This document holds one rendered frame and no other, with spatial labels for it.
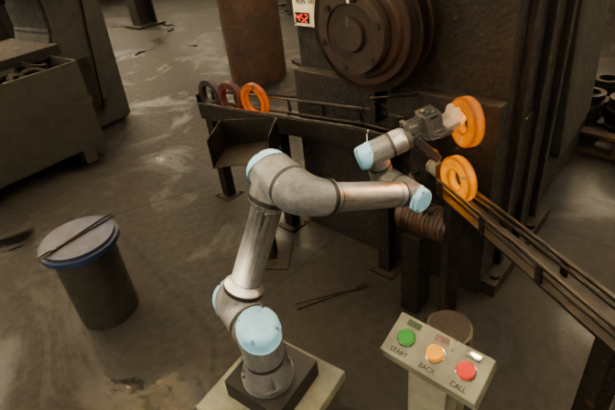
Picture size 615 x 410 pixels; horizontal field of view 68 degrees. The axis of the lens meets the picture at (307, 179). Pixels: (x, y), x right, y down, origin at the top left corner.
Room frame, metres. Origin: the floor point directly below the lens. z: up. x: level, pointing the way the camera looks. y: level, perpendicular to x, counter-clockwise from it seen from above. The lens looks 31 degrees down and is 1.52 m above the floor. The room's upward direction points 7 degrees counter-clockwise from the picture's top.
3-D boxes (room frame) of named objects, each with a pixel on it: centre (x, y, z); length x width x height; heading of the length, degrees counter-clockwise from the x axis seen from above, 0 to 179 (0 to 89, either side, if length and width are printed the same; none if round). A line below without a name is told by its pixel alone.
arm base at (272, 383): (0.85, 0.18, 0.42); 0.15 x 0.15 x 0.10
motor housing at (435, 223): (1.35, -0.42, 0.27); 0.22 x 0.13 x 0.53; 45
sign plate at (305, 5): (2.00, -0.12, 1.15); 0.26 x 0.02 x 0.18; 45
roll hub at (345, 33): (1.61, -0.22, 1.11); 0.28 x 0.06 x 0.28; 45
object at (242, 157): (1.81, 0.25, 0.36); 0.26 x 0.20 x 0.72; 80
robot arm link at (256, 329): (0.85, 0.18, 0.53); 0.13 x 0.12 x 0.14; 30
